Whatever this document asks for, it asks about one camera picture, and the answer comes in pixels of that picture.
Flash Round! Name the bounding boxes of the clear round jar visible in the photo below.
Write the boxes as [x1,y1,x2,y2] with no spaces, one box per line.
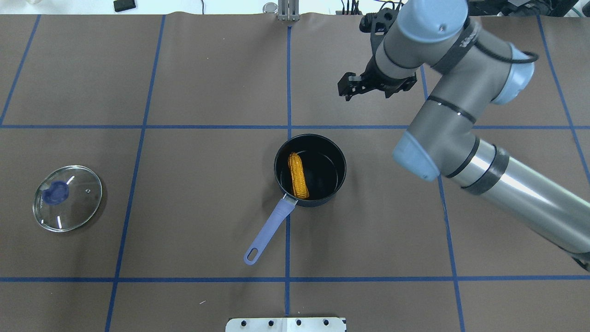
[263,2,279,13]

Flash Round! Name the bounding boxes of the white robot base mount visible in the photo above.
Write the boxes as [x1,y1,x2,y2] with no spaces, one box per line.
[225,317,348,332]

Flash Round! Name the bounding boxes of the glass lid with blue knob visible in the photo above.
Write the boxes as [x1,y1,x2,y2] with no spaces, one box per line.
[32,165,103,232]

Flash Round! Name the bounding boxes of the yellow plastic corn cob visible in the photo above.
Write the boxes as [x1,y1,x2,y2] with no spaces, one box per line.
[287,153,310,199]

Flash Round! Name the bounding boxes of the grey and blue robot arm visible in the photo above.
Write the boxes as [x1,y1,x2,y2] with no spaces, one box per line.
[338,0,590,270]

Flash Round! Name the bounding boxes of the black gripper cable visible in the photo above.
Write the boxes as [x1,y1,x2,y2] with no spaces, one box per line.
[475,39,540,64]

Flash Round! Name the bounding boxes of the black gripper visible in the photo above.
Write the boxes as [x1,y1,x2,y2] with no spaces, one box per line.
[337,57,417,101]

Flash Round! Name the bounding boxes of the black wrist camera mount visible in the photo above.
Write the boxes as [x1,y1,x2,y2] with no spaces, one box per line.
[359,1,404,55]

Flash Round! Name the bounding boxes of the grey metal camera post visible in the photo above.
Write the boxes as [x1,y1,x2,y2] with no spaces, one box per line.
[277,0,301,22]

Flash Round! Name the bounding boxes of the black background cables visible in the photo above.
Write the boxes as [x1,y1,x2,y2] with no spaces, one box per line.
[340,0,365,16]

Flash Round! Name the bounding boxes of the dark blue saucepan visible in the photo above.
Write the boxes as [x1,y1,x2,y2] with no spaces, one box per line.
[243,134,347,266]

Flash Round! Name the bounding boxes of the black rectangular device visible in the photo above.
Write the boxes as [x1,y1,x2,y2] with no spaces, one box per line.
[112,0,136,13]

